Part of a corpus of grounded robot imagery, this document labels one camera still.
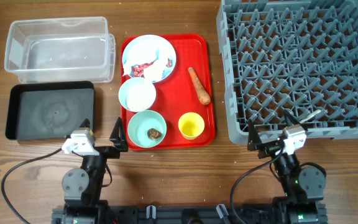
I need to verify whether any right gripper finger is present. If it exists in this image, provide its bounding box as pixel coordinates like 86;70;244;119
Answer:
283;110;305;131
247;119;263;151

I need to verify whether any mint green bowl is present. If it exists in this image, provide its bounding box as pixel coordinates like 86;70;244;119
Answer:
127;110;167;148

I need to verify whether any brown shiitake mushroom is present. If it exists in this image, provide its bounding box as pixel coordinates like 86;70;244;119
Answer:
147;128;162;141

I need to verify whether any pile of white rice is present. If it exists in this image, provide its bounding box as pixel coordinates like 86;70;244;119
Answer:
125;90;156;113

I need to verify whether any light blue bowl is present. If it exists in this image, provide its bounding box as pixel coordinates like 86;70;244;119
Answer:
118;77;157;113

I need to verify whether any yellow plastic cup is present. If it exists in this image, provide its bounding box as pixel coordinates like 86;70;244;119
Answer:
178;112;205;140

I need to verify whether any orange carrot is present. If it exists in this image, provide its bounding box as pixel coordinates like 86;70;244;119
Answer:
188;67;211;105

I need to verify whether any red snack wrapper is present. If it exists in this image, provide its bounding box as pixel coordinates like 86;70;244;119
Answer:
132;58;173;81

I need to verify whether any light blue plate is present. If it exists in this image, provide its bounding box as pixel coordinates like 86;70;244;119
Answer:
121;35;177;83

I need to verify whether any white tissue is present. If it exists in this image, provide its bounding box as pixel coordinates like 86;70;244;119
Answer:
123;48;169;82

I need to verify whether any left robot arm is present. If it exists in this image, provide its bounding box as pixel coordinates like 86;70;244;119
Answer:
51;118;128;224

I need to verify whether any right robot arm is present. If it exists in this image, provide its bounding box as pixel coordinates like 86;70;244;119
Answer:
244;112;328;224

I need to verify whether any white spoon in rack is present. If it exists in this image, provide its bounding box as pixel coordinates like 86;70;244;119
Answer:
300;110;321;123

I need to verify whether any grey dishwasher rack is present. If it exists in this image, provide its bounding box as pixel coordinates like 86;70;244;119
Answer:
216;0;358;144

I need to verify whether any black plastic tray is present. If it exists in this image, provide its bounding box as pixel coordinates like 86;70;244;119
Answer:
5;81;96;141

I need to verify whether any red serving tray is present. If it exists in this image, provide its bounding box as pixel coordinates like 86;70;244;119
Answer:
120;33;216;151

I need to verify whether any clear plastic bin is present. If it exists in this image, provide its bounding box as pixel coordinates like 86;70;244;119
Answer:
4;17;116;84

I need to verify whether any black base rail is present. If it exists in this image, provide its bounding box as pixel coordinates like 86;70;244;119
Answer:
51;204;328;224

